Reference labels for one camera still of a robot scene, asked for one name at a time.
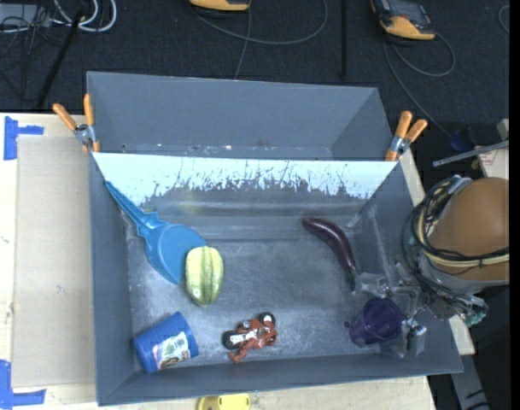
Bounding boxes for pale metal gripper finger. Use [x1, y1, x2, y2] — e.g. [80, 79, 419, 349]
[353, 271, 398, 297]
[378, 320, 429, 359]

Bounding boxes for purple translucent cup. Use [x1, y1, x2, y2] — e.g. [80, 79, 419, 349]
[348, 296, 406, 349]

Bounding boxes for purple toy eggplant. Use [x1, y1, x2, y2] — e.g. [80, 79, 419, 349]
[301, 216, 359, 292]

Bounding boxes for grey metal bin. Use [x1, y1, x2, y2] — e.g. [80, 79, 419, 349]
[85, 70, 464, 407]

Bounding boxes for red-brown toy motorcycle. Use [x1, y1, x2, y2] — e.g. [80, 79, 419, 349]
[222, 312, 279, 365]

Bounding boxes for yellow-green toy starfruit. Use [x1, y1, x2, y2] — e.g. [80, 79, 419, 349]
[184, 245, 225, 308]

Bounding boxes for blue plastic scoop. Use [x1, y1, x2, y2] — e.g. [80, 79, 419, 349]
[103, 180, 207, 286]

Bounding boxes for blue can with label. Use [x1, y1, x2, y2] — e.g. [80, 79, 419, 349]
[132, 311, 200, 374]

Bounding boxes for pale flat board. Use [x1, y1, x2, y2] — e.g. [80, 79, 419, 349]
[10, 134, 98, 389]

